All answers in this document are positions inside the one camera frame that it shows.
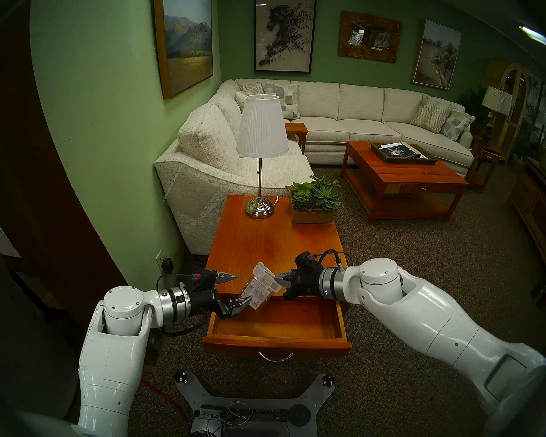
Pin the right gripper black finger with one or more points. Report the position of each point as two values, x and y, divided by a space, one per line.
283 279

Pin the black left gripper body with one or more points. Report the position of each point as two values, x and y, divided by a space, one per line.
204 299

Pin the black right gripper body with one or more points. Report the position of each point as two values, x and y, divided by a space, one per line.
307 279

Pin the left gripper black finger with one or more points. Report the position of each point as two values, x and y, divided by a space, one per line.
236 306
225 276

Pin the clear plastic blister package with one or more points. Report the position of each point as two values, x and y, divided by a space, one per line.
261 286

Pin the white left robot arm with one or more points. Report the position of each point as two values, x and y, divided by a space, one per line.
111 363

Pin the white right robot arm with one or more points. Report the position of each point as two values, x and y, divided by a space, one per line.
427 313

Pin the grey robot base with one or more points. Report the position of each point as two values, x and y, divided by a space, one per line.
314 395

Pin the orange wooden end table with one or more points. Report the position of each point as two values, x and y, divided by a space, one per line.
273 240

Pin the black power adapter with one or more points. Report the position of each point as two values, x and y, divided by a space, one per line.
167 264

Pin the succulent plant in wooden box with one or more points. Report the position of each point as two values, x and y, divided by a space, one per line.
314 199

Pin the black power strip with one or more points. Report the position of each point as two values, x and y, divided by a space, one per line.
264 414

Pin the orange wooden coffee table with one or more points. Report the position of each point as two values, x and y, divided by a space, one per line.
400 174

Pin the small wooden side table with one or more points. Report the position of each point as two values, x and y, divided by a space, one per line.
295 129

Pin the table lamp white pleated shade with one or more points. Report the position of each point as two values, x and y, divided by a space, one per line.
261 126

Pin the black book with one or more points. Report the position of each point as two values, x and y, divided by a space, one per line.
398 151

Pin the dark wooden tray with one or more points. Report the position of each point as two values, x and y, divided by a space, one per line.
425 159

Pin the cream sectional sofa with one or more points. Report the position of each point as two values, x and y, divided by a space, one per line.
346 108

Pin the grey patch patterned pillow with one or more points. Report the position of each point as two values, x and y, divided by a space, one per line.
457 125
289 101

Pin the dark brown wooden door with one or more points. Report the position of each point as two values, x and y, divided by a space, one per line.
41 213

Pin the grey upholstered chair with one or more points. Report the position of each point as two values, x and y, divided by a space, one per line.
22 349

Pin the small grey patterned pillow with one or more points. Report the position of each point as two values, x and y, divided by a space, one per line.
252 88

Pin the beige striped pillow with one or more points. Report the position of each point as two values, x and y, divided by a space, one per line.
432 114

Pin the dark wooden side table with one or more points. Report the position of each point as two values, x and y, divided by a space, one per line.
487 156

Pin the mountain landscape painting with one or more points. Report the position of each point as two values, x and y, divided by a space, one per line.
186 40

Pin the rustic wooden framed mirror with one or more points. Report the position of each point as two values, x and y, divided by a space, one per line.
346 40

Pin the brown wooden sideboard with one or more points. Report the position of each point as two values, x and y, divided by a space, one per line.
539 208

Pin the dark green floor plant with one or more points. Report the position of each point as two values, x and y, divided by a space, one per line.
475 104

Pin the black framed horse artwork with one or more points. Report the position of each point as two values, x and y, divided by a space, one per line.
284 33

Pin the tree landscape painting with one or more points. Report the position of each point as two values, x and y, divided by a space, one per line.
437 53

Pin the lamp with wrapped white shade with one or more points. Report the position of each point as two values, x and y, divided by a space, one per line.
497 99

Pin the arched light wooden cabinet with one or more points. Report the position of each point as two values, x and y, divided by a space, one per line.
518 76

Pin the ceiling light panel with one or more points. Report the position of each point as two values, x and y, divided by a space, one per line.
534 35

